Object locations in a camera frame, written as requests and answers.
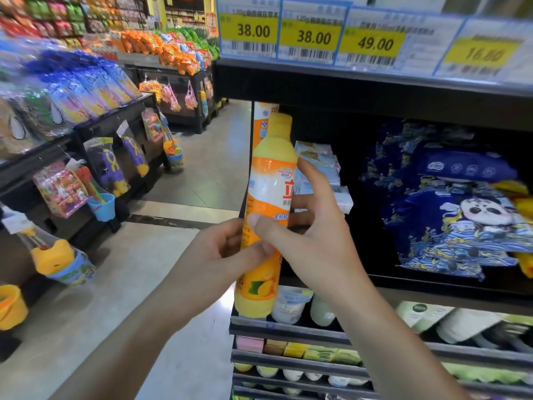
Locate person's right hand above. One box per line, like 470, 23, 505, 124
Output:
247, 158, 374, 314

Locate person's left hand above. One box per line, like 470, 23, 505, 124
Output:
164, 218, 276, 327

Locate yellow orange detergent bottle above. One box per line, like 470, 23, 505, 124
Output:
234, 112, 299, 319

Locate person's left forearm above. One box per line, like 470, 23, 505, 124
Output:
49, 287, 198, 400

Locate person's right forearm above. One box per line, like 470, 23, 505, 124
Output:
332, 283, 473, 400

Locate pale soap box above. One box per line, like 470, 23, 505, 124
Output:
294, 141, 335, 161
296, 155, 342, 192

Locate wide white bottle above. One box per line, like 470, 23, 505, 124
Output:
271, 286, 314, 326

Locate white orange detergent bottle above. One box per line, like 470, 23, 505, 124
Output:
252, 102, 280, 156

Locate pink soap bar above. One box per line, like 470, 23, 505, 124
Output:
236, 336, 265, 354

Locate pale green bottle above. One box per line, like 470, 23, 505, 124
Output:
310, 293, 336, 328

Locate yellow soap bar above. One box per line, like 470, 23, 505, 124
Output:
283, 342, 309, 359

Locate green soap bar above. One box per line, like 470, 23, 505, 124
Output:
303, 345, 339, 363
333, 349, 362, 366

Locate black shelving unit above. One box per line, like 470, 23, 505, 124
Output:
214, 58, 533, 400

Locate small blue toy bucket set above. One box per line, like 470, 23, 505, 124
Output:
158, 114, 185, 167

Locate row of white bottle caps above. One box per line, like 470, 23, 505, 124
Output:
233, 362, 369, 390

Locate pile of blue panda packets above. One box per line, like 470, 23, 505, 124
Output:
360, 119, 533, 282

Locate black display table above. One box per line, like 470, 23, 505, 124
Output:
119, 53, 227, 135

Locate purple yellow toy water gun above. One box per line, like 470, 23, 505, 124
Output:
83, 137, 131, 199
116, 121, 150, 178

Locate colourful toy packet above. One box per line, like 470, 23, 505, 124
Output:
141, 107, 165, 143

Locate blue toy bucket with shovel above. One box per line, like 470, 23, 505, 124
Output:
74, 166, 117, 223

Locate white refill pouch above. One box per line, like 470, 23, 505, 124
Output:
395, 301, 455, 334
436, 308, 505, 345

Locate blue wipes pack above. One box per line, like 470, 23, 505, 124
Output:
420, 151, 518, 184

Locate yellow white price tag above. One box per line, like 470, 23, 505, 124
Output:
277, 0, 350, 65
336, 6, 465, 76
217, 0, 283, 59
433, 17, 533, 84

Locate hanging pink mesh toy bags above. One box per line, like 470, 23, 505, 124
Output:
139, 78, 199, 114

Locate pile of green snack bags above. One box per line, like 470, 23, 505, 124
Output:
173, 26, 220, 61

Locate yellow blue bagged toy set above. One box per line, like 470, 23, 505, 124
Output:
17, 226, 97, 286

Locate pink toy packet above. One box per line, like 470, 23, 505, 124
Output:
33, 161, 89, 219

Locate pile of orange snack bags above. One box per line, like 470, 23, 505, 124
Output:
120, 30, 214, 76

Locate black display stand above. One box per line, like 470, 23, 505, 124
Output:
0, 92, 167, 363

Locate yellow packet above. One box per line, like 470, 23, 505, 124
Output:
491, 180, 533, 280

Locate row of blue snack bags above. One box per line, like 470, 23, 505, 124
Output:
23, 49, 143, 126

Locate yellow toy bucket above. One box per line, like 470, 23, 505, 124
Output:
0, 285, 29, 332

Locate row of green packets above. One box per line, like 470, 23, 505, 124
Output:
441, 362, 533, 386

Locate shelves of red snack packets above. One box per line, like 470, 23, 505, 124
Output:
0, 0, 147, 51

